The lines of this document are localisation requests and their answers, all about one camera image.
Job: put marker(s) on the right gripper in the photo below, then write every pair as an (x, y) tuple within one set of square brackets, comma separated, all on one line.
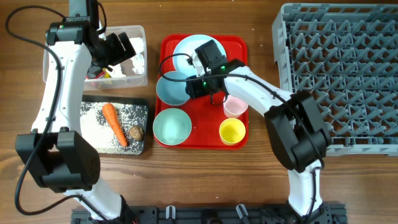
[(195, 90)]

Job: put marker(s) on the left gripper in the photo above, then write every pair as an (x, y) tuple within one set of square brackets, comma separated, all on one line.
[(119, 53)]

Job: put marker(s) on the red snack wrapper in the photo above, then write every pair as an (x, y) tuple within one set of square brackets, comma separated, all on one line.
[(91, 76)]

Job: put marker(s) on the light blue bowl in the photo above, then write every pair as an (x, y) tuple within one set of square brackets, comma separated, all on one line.
[(172, 93)]

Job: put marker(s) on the orange carrot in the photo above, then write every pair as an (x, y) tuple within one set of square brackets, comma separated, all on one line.
[(110, 115)]

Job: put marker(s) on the yellow foil wrapper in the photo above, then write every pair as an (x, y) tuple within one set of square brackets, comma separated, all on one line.
[(106, 76)]

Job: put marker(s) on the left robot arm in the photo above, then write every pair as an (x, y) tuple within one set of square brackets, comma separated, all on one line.
[(54, 153)]

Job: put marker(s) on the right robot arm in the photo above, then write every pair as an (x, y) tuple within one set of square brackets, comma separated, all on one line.
[(298, 134)]

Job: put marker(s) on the black waste tray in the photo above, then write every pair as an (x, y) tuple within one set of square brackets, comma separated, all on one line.
[(136, 109)]

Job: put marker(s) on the grey dishwasher rack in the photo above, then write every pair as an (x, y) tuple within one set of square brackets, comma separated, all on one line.
[(345, 55)]

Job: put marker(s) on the clear plastic storage bin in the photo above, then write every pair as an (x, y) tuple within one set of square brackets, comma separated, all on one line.
[(136, 81)]

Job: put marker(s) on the red serving tray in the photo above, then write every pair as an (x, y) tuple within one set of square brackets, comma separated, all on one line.
[(205, 118)]

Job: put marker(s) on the light blue plate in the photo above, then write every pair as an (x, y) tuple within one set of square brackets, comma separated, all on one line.
[(188, 46)]

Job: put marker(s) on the pink cup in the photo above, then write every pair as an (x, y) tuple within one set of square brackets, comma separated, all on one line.
[(233, 107)]

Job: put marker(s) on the yellow cup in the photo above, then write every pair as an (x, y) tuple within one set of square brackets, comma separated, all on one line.
[(232, 131)]

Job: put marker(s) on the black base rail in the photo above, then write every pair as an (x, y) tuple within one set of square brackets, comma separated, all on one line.
[(330, 213)]

